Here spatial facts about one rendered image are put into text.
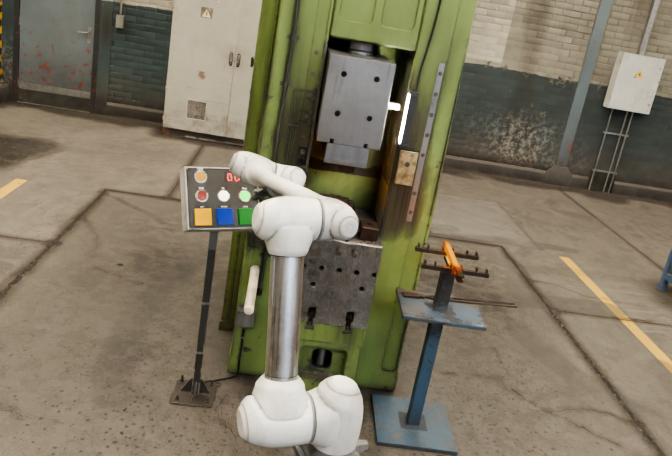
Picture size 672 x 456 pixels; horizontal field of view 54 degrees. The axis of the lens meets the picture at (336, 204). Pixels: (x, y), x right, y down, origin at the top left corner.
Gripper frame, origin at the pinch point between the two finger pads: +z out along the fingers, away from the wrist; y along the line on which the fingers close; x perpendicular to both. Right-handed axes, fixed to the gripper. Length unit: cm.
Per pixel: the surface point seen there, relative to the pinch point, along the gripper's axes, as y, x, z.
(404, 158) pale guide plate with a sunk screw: 76, 18, -6
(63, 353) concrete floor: -65, -64, 119
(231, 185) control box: -5.9, 7.1, 14.0
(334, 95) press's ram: 35, 44, -14
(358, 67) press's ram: 43, 54, -24
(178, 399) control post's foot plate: -19, -89, 70
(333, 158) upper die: 39.2, 17.6, -1.1
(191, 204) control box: -24.7, -1.5, 13.9
